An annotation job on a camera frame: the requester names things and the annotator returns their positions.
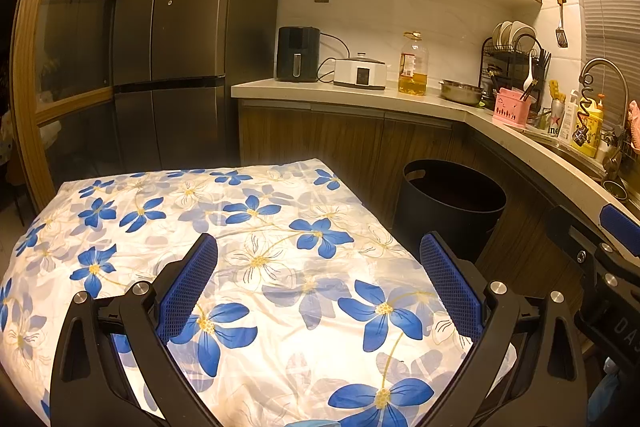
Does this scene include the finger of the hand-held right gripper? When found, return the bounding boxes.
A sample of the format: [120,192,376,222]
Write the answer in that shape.
[545,205,640,303]
[599,203,640,258]

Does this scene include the hanging steel spatula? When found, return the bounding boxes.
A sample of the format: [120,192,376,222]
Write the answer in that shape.
[555,0,569,48]

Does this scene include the yellow detergent bottle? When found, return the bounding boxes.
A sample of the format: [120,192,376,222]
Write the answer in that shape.
[572,93,606,158]

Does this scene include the light blue plastic piece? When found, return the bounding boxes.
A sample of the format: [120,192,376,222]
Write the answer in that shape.
[587,357,623,423]

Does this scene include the wooden lower kitchen cabinet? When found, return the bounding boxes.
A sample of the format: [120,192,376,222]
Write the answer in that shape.
[237,99,601,288]

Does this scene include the wooden glass door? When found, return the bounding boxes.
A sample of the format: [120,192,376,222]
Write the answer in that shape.
[10,0,151,212]

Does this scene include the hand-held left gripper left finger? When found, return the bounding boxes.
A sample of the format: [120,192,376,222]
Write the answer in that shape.
[50,233,221,427]

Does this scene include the grey window blinds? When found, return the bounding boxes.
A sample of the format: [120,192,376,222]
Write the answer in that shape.
[560,0,640,108]

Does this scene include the white electric cooker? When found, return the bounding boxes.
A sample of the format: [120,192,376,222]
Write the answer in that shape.
[333,53,389,90]

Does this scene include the black dish rack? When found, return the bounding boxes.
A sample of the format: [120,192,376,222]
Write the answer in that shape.
[480,34,551,108]

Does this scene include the steel kitchen sink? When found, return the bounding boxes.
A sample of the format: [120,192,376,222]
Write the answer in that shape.
[542,137,640,208]

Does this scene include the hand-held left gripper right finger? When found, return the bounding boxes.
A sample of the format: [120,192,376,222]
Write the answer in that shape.
[415,231,590,427]

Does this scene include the pink utensil holder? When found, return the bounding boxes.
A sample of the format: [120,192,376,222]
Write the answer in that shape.
[492,88,532,126]

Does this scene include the black coiled sprayer hose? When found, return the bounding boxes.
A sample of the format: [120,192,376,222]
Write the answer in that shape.
[572,79,593,145]

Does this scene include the grey steel refrigerator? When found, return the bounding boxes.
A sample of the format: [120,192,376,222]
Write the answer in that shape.
[111,0,281,168]

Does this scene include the black air fryer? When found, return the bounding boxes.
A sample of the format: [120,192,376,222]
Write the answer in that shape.
[276,26,321,82]

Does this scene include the black trash bin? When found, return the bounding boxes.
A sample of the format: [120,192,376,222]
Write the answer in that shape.
[392,159,507,263]

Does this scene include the blue floral cloth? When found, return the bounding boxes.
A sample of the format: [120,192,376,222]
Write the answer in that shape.
[0,157,518,427]

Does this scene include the white spoon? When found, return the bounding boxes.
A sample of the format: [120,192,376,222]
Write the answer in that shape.
[522,52,538,92]

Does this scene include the steel kitchen faucet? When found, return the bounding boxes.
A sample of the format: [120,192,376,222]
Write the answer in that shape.
[580,58,631,180]

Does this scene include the cooking oil bottle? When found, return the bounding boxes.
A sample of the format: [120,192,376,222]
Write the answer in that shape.
[397,32,430,96]

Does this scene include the white bottle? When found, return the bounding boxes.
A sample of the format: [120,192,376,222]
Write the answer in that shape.
[557,99,581,142]

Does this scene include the steel bowl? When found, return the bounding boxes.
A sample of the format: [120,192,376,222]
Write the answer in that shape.
[439,79,485,106]

